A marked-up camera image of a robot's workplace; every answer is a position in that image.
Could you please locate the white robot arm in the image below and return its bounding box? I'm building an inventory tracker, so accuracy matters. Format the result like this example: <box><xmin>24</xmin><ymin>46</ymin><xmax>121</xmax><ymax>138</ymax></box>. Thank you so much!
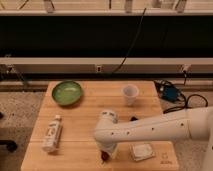
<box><xmin>93</xmin><ymin>107</ymin><xmax>213</xmax><ymax>171</ymax></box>

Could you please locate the black phone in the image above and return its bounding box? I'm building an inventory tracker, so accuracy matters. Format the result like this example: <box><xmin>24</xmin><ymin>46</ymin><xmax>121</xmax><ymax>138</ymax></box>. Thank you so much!
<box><xmin>130</xmin><ymin>116</ymin><xmax>139</xmax><ymax>121</ymax></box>

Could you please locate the white wall outlet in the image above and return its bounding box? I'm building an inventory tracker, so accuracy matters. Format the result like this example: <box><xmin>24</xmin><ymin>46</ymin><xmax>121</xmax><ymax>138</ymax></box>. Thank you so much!
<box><xmin>97</xmin><ymin>66</ymin><xmax>102</xmax><ymax>73</ymax></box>

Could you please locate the black chair base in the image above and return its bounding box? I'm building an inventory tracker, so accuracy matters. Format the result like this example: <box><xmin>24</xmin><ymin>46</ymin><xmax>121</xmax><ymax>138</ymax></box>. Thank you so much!
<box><xmin>0</xmin><ymin>112</ymin><xmax>18</xmax><ymax>152</ymax></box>

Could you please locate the red chili pepper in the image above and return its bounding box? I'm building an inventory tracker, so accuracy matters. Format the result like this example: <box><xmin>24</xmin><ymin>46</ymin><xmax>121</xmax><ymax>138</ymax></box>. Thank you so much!
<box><xmin>101</xmin><ymin>151</ymin><xmax>110</xmax><ymax>162</ymax></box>

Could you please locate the white square sponge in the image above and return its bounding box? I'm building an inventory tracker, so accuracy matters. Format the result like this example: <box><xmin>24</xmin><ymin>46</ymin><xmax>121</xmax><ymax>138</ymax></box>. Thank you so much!
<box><xmin>130</xmin><ymin>143</ymin><xmax>155</xmax><ymax>161</ymax></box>

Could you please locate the black hanging cable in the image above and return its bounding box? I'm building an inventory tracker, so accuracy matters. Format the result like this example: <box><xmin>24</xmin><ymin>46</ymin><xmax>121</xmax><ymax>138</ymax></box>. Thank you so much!
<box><xmin>110</xmin><ymin>7</ymin><xmax>148</xmax><ymax>75</ymax></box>

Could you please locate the white plastic bottle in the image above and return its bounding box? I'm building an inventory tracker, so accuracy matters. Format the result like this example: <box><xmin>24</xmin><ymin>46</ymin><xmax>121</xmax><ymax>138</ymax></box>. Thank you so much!
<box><xmin>42</xmin><ymin>115</ymin><xmax>62</xmax><ymax>153</ymax></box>

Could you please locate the green bowl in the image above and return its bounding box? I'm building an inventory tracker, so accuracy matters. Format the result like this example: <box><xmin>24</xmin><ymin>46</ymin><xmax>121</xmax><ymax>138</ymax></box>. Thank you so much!
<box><xmin>52</xmin><ymin>81</ymin><xmax>83</xmax><ymax>106</ymax></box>

